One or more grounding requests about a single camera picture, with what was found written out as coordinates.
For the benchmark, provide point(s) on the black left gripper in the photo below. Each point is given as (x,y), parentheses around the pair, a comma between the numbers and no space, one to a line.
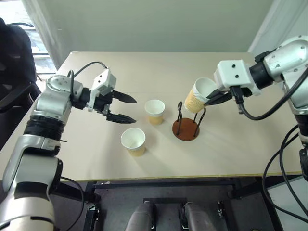
(103,102)

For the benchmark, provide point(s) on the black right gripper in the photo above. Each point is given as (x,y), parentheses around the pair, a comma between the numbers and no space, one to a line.
(225,94)

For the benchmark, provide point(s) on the ribbed brown paper cup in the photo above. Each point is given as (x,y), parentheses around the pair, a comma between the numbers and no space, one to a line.
(196,98)
(133,142)
(155,110)

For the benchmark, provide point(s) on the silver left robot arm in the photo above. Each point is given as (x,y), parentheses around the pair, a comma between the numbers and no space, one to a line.
(48,101)

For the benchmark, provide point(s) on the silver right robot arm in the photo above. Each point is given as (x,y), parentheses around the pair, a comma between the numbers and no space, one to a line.
(286,60)

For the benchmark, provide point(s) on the white curtain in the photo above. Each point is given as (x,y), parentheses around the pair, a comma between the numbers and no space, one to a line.
(279,21)
(41,21)

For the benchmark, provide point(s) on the window with blinds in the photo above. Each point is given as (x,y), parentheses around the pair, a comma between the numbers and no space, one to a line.
(36,41)

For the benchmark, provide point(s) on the dark rounded robot foot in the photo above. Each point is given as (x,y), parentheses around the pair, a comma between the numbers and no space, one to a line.
(140,217)
(198,217)

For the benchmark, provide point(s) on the black office chair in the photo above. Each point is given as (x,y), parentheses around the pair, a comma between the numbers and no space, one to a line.
(14,62)

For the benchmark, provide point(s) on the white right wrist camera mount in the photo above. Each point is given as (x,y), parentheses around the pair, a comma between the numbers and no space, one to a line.
(233,72)

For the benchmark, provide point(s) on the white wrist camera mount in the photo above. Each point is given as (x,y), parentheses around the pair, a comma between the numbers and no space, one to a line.
(233,72)
(106,80)

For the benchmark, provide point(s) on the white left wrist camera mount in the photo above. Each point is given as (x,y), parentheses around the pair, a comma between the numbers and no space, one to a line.
(106,80)

